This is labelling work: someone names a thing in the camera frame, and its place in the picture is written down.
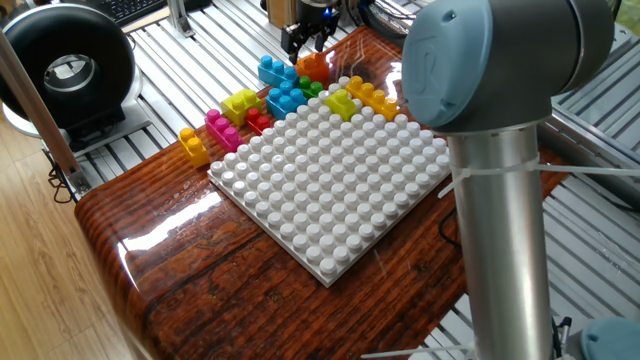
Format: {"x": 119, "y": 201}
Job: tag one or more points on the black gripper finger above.
{"x": 292, "y": 42}
{"x": 324, "y": 40}

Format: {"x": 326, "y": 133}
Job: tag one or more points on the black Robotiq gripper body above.
{"x": 317, "y": 17}

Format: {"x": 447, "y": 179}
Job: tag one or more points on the orange tall block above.
{"x": 314, "y": 67}

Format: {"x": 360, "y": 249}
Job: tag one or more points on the small lime block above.
{"x": 342, "y": 106}

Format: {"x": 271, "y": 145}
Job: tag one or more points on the yellow four-stud long block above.
{"x": 372, "y": 97}

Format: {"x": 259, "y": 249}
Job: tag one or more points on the white studded baseplate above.
{"x": 325, "y": 190}

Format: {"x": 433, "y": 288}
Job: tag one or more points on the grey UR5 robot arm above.
{"x": 500, "y": 65}

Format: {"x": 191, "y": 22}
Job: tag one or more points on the cardboard box with label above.
{"x": 280, "y": 12}

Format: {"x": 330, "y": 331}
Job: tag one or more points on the blue three-stud long block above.
{"x": 275, "y": 72}

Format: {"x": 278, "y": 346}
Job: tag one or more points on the green two-stud block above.
{"x": 312, "y": 89}

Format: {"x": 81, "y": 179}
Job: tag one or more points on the blue four-stud square block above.
{"x": 285, "y": 102}

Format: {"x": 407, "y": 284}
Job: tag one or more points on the lime tall two-stud block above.
{"x": 240, "y": 107}

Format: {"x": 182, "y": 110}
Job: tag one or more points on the red two-stud block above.
{"x": 257, "y": 122}

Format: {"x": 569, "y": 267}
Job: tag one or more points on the magenta three-stud block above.
{"x": 225, "y": 135}

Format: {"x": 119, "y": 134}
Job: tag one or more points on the yellow two-stud block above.
{"x": 196, "y": 152}

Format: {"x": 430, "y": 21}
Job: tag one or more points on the black keyboard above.
{"x": 125, "y": 9}

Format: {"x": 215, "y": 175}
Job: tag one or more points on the white zip tie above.
{"x": 415, "y": 352}
{"x": 480, "y": 172}

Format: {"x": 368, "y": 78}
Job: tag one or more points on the wood pattern table mat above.
{"x": 225, "y": 280}

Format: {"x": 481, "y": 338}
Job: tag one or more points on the slanted aluminium bar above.
{"x": 50, "y": 135}

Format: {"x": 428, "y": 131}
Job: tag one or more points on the aluminium post bracket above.
{"x": 179, "y": 17}

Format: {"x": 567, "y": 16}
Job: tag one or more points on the white device base plate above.
{"x": 135, "y": 125}

